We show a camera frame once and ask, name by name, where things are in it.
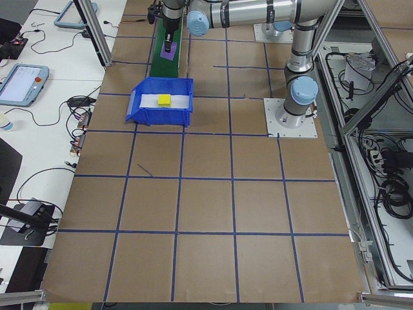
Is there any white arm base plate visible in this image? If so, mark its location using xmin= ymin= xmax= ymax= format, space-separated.
xmin=263 ymin=98 xmax=319 ymax=139
xmin=253 ymin=23 xmax=295 ymax=44

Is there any black stand base plate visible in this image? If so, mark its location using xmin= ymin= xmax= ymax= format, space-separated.
xmin=0 ymin=201 xmax=56 ymax=247

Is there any white power strip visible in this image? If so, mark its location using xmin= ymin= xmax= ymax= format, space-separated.
xmin=366 ymin=145 xmax=388 ymax=171

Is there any aluminium extrusion bar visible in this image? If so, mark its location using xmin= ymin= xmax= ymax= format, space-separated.
xmin=356 ymin=291 xmax=413 ymax=307
xmin=0 ymin=289 xmax=48 ymax=307

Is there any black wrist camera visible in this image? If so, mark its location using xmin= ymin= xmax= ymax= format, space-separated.
xmin=147 ymin=1 xmax=163 ymax=26

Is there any V-shaped metal bar frame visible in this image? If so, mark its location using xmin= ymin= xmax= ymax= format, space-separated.
xmin=315 ymin=0 xmax=413 ymax=293

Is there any light blue teach pendant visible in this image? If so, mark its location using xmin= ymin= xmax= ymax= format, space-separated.
xmin=0 ymin=63 xmax=50 ymax=107
xmin=54 ymin=0 xmax=99 ymax=31

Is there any black adapter cable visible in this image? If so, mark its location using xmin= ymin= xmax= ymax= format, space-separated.
xmin=19 ymin=28 xmax=85 ymax=56

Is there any grey metal bracket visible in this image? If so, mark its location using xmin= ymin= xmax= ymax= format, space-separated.
xmin=356 ymin=240 xmax=374 ymax=265

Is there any white foam pad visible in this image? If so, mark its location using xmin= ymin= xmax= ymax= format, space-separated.
xmin=139 ymin=93 xmax=191 ymax=110

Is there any dark bag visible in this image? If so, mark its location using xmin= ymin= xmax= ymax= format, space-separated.
xmin=0 ymin=18 xmax=22 ymax=43

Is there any green conveyor belt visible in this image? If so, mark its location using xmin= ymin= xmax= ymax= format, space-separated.
xmin=149 ymin=9 xmax=185 ymax=79

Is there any small equipment box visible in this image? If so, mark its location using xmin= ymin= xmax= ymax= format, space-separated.
xmin=343 ymin=52 xmax=378 ymax=92

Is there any black power brick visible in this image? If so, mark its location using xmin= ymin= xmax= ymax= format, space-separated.
xmin=382 ymin=150 xmax=408 ymax=171

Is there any red and black wire pair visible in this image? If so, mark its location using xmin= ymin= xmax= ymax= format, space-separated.
xmin=117 ymin=18 xmax=159 ymax=26

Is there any black control device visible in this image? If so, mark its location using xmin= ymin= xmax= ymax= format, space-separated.
xmin=0 ymin=36 xmax=29 ymax=61

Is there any black cable coil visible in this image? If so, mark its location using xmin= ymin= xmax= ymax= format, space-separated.
xmin=374 ymin=179 xmax=413 ymax=222

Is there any purple foam block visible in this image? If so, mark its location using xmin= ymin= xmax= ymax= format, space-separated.
xmin=160 ymin=41 xmax=179 ymax=61

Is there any white paper cup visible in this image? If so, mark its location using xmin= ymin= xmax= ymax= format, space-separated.
xmin=0 ymin=112 xmax=15 ymax=132

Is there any grey adapter box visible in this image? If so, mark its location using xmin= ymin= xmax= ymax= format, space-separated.
xmin=22 ymin=199 xmax=45 ymax=216

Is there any blue plastic storage bin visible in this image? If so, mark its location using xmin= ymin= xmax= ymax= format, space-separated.
xmin=125 ymin=76 xmax=196 ymax=127

